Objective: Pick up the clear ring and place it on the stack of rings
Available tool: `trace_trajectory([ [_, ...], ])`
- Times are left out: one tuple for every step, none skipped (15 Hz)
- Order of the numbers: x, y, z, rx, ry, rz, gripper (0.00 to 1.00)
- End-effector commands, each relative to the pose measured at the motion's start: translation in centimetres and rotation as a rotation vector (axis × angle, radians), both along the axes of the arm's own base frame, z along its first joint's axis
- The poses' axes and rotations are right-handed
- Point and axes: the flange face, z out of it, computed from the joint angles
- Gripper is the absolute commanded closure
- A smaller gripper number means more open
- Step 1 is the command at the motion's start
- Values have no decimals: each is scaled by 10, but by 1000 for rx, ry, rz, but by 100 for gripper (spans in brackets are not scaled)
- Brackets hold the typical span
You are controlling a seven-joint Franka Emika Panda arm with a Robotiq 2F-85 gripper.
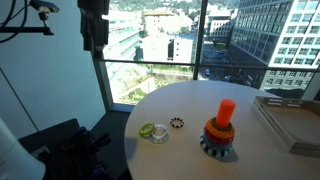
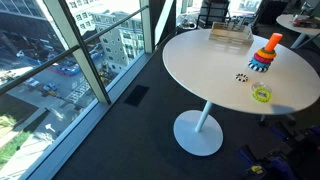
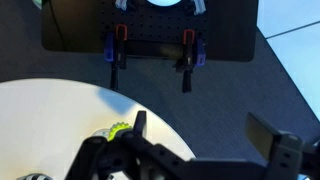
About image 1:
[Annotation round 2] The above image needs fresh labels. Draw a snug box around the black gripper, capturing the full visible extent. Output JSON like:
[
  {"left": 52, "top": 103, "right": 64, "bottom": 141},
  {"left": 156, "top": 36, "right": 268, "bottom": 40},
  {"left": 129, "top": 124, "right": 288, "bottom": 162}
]
[{"left": 77, "top": 0, "right": 111, "bottom": 60}]

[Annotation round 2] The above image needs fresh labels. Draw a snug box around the clear plastic beaded ring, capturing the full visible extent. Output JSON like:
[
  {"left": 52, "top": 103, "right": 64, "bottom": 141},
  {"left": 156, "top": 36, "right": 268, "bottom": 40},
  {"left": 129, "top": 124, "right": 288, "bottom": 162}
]
[{"left": 148, "top": 123, "right": 170, "bottom": 145}]

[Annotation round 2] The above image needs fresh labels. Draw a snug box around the blue bar clamp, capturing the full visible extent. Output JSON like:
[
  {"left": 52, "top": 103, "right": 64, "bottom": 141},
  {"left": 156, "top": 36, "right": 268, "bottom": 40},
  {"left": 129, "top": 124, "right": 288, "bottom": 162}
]
[{"left": 64, "top": 126, "right": 91, "bottom": 148}]

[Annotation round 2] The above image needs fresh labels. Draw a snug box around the orange stacking peg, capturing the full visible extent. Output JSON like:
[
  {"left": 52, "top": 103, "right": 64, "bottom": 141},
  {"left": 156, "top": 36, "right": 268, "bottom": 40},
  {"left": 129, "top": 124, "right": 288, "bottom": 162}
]
[{"left": 214, "top": 98, "right": 237, "bottom": 129}]

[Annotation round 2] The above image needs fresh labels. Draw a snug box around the light wooden tray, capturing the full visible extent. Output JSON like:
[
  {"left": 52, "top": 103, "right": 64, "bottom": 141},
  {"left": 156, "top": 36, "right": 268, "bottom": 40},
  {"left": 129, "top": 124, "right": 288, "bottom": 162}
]
[{"left": 251, "top": 95, "right": 320, "bottom": 158}]

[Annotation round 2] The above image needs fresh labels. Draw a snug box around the blue external camera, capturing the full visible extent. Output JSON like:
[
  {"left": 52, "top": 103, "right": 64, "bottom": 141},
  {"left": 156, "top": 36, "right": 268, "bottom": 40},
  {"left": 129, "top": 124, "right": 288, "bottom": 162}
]
[{"left": 29, "top": 0, "right": 60, "bottom": 14}]

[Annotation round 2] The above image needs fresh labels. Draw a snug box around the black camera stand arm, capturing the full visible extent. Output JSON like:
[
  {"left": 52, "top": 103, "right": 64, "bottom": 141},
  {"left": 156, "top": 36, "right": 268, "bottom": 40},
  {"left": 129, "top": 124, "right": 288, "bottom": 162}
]
[{"left": 0, "top": 12, "right": 55, "bottom": 36}]

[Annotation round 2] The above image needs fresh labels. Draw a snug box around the black camera cable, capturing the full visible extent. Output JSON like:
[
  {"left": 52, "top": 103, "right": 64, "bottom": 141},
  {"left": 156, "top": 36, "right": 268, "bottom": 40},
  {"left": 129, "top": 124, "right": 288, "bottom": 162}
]
[{"left": 0, "top": 0, "right": 30, "bottom": 44}]

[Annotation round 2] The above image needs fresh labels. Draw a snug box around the lime green toy ring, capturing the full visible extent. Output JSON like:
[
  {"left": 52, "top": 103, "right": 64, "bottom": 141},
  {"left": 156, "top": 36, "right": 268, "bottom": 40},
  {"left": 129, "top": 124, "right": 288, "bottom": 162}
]
[{"left": 138, "top": 122, "right": 157, "bottom": 139}]

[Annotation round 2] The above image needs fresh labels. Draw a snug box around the small black white striped ring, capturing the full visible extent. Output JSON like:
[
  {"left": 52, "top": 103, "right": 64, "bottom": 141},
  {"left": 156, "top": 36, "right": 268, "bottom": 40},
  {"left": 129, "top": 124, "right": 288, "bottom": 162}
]
[{"left": 169, "top": 116, "right": 185, "bottom": 129}]

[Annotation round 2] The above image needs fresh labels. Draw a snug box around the orange stacked ring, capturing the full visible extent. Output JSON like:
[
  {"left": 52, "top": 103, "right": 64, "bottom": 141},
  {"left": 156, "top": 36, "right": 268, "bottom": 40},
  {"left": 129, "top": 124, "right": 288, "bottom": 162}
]
[{"left": 204, "top": 119, "right": 236, "bottom": 140}]

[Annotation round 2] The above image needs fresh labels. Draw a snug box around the dark green stacked ring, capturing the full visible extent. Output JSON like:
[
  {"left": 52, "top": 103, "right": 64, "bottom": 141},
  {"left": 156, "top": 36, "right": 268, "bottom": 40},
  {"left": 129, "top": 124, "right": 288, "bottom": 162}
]
[{"left": 211, "top": 117, "right": 234, "bottom": 132}]

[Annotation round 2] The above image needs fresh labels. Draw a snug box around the red stacked ring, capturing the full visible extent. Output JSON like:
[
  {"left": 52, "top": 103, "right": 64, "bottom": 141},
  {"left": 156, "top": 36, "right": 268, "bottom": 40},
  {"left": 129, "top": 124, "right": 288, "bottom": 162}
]
[{"left": 203, "top": 127, "right": 235, "bottom": 146}]

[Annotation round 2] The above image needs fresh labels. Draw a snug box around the blue stacked ring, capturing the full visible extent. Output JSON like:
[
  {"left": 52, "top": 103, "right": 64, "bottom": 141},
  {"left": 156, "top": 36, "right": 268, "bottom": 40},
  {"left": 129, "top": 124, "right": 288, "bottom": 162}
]
[{"left": 200, "top": 132, "right": 234, "bottom": 153}]

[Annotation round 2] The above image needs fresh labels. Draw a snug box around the large black white base ring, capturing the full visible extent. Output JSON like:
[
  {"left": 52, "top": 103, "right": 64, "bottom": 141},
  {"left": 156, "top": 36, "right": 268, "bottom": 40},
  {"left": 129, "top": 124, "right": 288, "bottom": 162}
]
[{"left": 199, "top": 139, "right": 234, "bottom": 159}]

